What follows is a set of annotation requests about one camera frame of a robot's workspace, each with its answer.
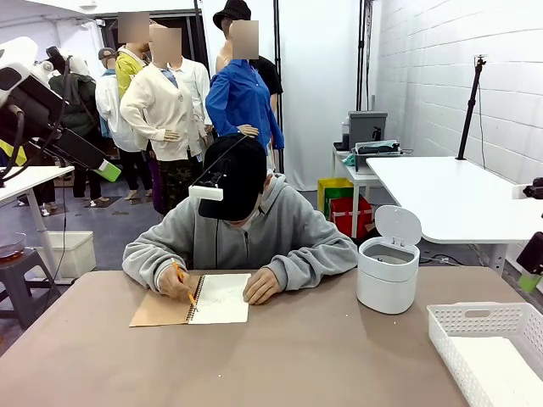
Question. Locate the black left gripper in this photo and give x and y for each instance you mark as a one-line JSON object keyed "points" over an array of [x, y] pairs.
{"points": [[29, 110]]}

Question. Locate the yellow pencil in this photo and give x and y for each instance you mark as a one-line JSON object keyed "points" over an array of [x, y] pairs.
{"points": [[183, 282]]}

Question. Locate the spiral sketchbook with brown cover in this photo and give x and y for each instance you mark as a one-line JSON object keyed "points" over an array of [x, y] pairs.
{"points": [[225, 305]]}

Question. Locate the person right forearm grey sleeve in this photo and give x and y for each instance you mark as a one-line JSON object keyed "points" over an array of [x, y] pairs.
{"points": [[144, 263]]}

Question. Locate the person left forearm grey sleeve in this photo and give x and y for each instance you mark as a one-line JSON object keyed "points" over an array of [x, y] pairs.
{"points": [[318, 258]]}

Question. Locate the person right hand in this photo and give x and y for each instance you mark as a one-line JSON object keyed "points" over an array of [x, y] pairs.
{"points": [[176, 284]]}

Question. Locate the person left hand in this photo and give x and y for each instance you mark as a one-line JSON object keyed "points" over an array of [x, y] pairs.
{"points": [[263, 284]]}

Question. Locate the mannequin in black puffer jacket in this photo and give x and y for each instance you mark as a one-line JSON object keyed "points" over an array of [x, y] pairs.
{"points": [[80, 106]]}

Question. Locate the mannequin with cap white shirt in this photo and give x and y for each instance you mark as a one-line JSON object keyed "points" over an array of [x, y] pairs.
{"points": [[110, 106]]}

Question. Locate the white desk with slim leg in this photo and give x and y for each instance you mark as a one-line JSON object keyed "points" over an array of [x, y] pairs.
{"points": [[25, 178]]}

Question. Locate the mannequin in yellow vest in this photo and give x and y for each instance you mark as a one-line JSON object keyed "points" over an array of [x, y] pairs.
{"points": [[8, 152]]}

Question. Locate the mannequin cream cardigan camo trousers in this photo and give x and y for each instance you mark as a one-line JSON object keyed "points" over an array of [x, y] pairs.
{"points": [[157, 110]]}

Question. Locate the mannequin in yellow-green shirt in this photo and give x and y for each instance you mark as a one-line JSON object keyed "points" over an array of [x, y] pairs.
{"points": [[125, 72]]}

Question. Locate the white storage box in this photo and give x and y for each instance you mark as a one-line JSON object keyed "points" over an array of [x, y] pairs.
{"points": [[72, 254]]}

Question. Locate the large white rounded table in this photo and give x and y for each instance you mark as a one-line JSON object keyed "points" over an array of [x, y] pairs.
{"points": [[445, 195]]}

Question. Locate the white perforated plastic basket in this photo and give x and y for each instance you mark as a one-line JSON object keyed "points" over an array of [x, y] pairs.
{"points": [[449, 330]]}

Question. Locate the white scribbled paper sheet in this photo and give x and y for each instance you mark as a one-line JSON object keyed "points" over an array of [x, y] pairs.
{"points": [[492, 369]]}

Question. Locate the bowl with orange liquid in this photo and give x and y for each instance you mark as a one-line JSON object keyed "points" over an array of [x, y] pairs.
{"points": [[10, 250]]}

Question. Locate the mannequin white shirt beige trousers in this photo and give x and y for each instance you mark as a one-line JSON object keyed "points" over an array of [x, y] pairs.
{"points": [[197, 85]]}

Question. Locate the grey stool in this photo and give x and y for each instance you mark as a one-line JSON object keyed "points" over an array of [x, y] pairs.
{"points": [[17, 271]]}

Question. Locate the small white trash bin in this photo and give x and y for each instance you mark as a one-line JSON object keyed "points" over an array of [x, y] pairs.
{"points": [[384, 280]]}

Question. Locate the black cap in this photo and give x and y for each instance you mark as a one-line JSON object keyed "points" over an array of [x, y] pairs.
{"points": [[237, 178]]}

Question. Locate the mannequin in blue shirt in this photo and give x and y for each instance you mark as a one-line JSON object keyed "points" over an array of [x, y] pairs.
{"points": [[237, 97]]}

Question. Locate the person head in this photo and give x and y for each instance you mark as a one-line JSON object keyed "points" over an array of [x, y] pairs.
{"points": [[259, 203]]}

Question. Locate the grey hooded sweatshirt torso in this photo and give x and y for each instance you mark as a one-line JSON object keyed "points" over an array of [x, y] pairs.
{"points": [[237, 250]]}

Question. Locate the grey tray with tools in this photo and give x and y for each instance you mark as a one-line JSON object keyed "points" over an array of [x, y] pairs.
{"points": [[365, 163]]}

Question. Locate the small white side table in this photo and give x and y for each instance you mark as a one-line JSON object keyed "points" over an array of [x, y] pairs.
{"points": [[358, 176]]}

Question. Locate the red bag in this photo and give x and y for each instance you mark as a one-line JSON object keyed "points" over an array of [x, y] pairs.
{"points": [[343, 216]]}

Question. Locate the mannequin with black hat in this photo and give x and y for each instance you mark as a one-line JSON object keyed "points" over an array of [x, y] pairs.
{"points": [[231, 10]]}

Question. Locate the yellow-green bag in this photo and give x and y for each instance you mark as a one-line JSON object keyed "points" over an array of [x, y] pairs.
{"points": [[335, 186]]}

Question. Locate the grey equipment box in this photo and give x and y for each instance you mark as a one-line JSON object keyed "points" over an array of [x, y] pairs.
{"points": [[367, 125]]}

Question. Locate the black backdrop stand pole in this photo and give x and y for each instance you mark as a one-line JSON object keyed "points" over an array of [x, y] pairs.
{"points": [[364, 51], [278, 42]]}

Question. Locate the small bottle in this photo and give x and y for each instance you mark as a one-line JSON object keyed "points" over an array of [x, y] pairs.
{"points": [[345, 133]]}

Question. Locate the white backdrop sheet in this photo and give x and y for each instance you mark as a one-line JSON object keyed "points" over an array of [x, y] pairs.
{"points": [[318, 85]]}

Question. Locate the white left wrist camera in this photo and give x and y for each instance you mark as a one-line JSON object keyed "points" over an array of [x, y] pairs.
{"points": [[42, 68]]}

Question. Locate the white head-mounted camera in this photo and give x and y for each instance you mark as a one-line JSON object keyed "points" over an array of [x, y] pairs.
{"points": [[205, 193]]}

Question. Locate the black tripod with camera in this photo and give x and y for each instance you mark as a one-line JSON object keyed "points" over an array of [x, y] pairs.
{"points": [[468, 114]]}

